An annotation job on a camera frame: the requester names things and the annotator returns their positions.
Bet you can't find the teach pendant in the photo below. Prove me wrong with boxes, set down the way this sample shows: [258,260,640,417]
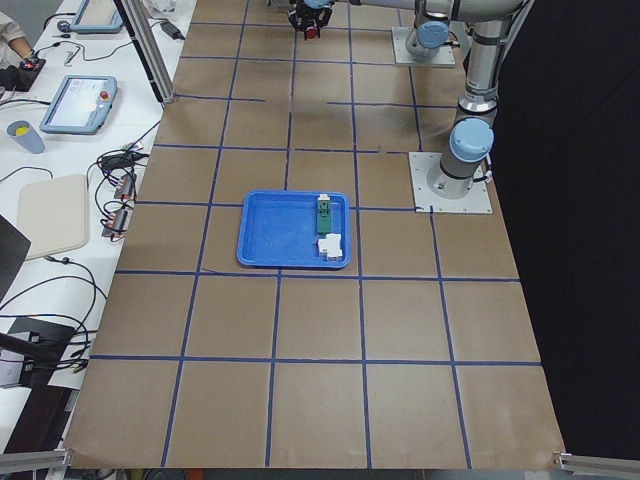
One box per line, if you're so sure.
[70,0,123,34]
[40,75,118,135]

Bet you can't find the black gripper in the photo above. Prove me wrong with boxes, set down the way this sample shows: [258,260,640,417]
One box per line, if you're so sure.
[288,0,333,30]

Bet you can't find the red black push button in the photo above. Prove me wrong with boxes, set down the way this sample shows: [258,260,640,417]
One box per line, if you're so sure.
[304,26,320,40]

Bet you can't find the beige pad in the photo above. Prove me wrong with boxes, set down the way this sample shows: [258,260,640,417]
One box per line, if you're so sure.
[17,174,90,260]

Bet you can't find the far teach pendant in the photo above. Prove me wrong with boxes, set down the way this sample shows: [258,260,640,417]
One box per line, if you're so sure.
[70,0,123,34]

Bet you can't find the grey cup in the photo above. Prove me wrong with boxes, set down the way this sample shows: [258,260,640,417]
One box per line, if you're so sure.
[6,120,46,154]

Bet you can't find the white circuit breaker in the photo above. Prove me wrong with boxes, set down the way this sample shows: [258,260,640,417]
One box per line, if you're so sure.
[317,233,344,262]

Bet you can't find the near teach pendant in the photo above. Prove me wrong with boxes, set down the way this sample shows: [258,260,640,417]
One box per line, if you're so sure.
[40,75,118,135]

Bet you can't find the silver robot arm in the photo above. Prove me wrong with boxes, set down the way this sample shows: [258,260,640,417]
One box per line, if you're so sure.
[368,1,532,200]
[288,0,451,57]

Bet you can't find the aluminium frame post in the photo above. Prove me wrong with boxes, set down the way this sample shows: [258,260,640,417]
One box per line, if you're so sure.
[114,0,175,105]

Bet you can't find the green terminal block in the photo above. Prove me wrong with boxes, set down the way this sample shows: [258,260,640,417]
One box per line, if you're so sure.
[316,193,332,235]

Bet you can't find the blue plastic tray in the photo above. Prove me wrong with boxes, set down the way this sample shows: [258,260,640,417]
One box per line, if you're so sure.
[237,190,351,269]

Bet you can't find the black power adapter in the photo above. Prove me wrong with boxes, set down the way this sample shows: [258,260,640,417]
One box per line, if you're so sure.
[160,20,185,40]

